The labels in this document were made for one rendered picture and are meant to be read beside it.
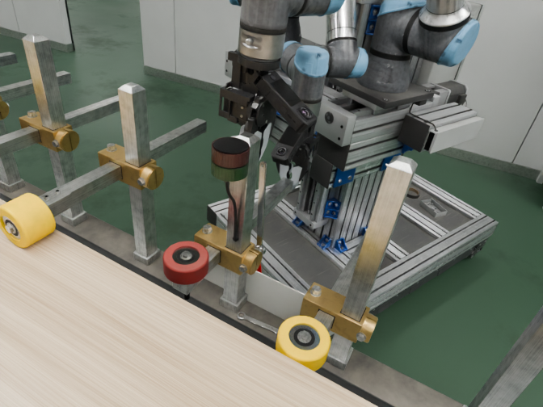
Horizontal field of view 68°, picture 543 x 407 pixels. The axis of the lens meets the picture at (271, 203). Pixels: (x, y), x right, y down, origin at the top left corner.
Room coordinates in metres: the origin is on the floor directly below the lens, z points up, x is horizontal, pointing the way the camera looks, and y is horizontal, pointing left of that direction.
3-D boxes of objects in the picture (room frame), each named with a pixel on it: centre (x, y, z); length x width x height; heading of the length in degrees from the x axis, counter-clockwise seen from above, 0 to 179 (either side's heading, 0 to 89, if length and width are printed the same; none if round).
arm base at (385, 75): (1.21, -0.28, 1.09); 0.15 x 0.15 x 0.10
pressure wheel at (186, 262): (0.52, 0.14, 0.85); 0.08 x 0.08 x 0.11
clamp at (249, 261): (0.61, 0.08, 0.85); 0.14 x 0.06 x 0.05; 65
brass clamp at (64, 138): (0.82, 0.53, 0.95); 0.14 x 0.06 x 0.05; 65
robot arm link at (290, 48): (1.02, -0.03, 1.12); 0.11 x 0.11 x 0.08; 20
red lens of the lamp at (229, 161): (0.56, 0.07, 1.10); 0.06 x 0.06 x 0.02
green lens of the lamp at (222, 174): (0.56, 0.07, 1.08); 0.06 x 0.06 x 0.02
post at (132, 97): (0.71, 0.28, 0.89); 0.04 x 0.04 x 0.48; 65
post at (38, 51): (0.81, 0.51, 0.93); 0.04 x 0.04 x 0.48; 65
